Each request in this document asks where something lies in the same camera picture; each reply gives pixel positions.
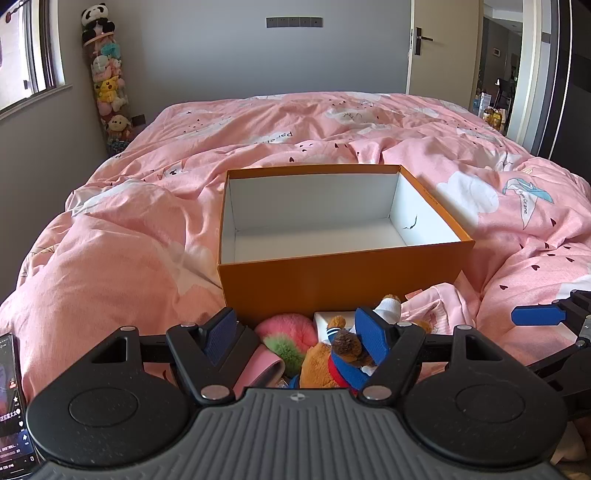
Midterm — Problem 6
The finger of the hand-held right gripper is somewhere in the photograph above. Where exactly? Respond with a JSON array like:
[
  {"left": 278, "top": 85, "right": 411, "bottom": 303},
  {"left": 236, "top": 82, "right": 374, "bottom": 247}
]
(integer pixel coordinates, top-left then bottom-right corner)
[
  {"left": 512, "top": 290, "right": 591, "bottom": 335},
  {"left": 526, "top": 336, "right": 591, "bottom": 393}
]

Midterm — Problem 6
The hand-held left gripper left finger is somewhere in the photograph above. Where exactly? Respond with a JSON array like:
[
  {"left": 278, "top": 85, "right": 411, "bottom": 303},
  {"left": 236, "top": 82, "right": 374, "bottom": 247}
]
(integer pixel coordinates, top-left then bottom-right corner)
[{"left": 90, "top": 307, "right": 262, "bottom": 404}]

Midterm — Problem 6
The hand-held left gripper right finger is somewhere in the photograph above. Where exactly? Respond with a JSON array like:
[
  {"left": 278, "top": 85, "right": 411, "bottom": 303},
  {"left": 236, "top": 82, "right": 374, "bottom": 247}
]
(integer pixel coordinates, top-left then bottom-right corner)
[{"left": 353, "top": 306, "right": 502, "bottom": 404}]

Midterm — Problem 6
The pink card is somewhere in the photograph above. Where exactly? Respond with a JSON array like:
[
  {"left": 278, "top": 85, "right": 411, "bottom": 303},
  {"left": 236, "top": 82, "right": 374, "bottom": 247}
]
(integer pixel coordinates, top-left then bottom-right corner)
[{"left": 237, "top": 344, "right": 288, "bottom": 389}]

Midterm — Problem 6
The brown plush bear keychain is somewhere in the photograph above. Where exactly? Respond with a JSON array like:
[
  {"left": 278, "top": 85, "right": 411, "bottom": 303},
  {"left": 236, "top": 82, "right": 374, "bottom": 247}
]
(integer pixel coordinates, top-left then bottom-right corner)
[{"left": 299, "top": 294, "right": 433, "bottom": 398}]

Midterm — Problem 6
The orange cardboard box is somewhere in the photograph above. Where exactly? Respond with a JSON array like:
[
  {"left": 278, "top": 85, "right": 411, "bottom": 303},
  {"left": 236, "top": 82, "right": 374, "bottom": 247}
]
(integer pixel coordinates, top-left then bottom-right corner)
[{"left": 217, "top": 164, "right": 476, "bottom": 329}]

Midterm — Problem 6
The flat white box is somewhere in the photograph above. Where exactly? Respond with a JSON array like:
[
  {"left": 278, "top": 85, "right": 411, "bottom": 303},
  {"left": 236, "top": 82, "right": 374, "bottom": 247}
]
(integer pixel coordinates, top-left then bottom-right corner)
[{"left": 314, "top": 310, "right": 359, "bottom": 345}]

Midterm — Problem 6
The pink fluffy ball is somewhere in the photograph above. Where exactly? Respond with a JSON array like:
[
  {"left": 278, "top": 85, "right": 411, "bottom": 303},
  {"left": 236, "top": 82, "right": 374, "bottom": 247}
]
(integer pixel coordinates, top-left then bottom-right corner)
[{"left": 254, "top": 315, "right": 320, "bottom": 376}]

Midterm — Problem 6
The pink printed blanket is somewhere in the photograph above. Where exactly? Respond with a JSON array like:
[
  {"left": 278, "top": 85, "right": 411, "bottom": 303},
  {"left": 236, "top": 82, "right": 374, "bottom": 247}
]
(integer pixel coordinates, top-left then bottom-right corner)
[{"left": 0, "top": 91, "right": 591, "bottom": 464}]

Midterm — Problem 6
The black smartphone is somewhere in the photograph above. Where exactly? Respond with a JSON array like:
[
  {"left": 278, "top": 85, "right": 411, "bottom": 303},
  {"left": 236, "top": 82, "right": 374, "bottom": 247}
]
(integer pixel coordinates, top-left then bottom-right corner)
[{"left": 0, "top": 333, "right": 43, "bottom": 480}]

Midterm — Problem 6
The black wardrobe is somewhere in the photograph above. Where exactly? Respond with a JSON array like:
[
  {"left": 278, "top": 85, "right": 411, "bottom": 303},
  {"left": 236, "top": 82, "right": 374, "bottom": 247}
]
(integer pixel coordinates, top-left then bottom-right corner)
[{"left": 522, "top": 0, "right": 591, "bottom": 175}]

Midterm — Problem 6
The clear tube of plush toys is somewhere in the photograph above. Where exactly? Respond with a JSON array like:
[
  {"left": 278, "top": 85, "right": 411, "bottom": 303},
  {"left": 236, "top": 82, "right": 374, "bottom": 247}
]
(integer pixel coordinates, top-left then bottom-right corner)
[{"left": 83, "top": 38, "right": 138, "bottom": 156}]

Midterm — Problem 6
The panda plush toy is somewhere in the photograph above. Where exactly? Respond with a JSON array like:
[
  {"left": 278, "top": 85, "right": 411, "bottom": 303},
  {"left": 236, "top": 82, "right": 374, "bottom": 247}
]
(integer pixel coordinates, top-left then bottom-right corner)
[{"left": 81, "top": 2, "right": 116, "bottom": 44}]

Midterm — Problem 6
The window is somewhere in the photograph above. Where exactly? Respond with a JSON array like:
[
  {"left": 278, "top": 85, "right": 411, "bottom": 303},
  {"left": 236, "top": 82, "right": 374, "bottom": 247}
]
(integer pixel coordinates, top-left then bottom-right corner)
[{"left": 0, "top": 0, "right": 71, "bottom": 117}]

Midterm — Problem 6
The black door handle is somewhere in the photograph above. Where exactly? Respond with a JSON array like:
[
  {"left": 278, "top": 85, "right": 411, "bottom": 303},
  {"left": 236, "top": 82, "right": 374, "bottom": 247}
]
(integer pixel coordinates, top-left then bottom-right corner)
[{"left": 412, "top": 26, "right": 435, "bottom": 57}]

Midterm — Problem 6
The grey wall switch panel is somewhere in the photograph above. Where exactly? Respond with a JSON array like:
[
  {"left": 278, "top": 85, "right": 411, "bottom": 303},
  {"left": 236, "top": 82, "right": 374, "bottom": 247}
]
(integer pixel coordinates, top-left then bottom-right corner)
[{"left": 266, "top": 16, "right": 324, "bottom": 29}]

